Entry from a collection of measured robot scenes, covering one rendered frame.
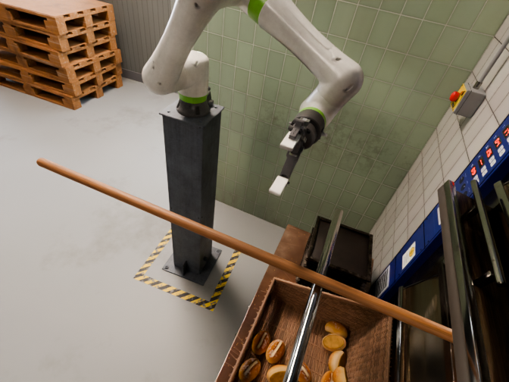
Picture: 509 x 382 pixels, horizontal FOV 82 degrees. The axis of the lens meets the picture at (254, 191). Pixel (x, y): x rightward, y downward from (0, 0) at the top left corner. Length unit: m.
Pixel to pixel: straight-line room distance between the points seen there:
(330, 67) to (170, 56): 0.52
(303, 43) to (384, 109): 0.98
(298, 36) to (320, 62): 0.10
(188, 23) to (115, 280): 1.70
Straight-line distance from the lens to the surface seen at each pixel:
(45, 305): 2.27
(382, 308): 0.85
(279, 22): 0.97
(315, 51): 0.92
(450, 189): 0.91
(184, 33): 1.02
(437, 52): 1.74
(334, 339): 1.40
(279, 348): 1.32
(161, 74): 1.15
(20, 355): 2.19
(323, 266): 0.88
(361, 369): 1.32
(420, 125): 1.86
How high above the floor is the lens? 1.86
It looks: 42 degrees down
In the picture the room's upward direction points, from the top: 11 degrees clockwise
